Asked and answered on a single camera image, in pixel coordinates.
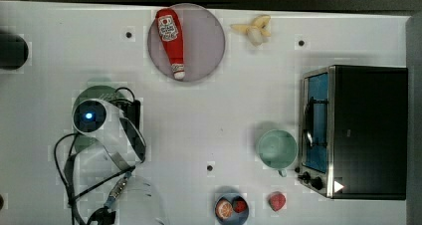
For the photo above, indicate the grey round plate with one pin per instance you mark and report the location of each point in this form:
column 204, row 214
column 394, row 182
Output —
column 204, row 43

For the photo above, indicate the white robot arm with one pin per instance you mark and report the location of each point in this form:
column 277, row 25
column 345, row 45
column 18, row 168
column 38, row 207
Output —
column 102, row 185

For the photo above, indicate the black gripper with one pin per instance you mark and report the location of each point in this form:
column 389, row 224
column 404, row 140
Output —
column 132, row 111

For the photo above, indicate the red toy strawberry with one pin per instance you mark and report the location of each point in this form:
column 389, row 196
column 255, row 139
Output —
column 277, row 201

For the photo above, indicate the small red toy fruit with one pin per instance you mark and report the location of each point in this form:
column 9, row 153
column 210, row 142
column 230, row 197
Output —
column 239, row 206

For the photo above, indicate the black utensil pot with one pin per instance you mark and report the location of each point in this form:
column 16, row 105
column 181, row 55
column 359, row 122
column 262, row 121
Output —
column 14, row 52

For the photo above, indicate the black toaster oven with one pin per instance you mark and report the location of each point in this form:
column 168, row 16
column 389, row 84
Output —
column 353, row 132

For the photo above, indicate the red ketchup bottle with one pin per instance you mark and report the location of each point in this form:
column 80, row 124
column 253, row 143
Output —
column 171, row 36

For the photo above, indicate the green plastic strainer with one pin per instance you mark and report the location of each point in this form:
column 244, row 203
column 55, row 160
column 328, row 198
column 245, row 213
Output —
column 95, row 88

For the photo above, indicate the light green mug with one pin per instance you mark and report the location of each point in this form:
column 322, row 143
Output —
column 277, row 149

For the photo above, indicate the peeled toy banana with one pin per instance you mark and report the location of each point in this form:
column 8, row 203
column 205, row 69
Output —
column 255, row 31

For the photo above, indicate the toy orange slice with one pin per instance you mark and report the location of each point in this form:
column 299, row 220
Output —
column 224, row 209

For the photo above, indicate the small blue bowl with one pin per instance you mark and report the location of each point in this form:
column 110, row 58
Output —
column 236, row 218

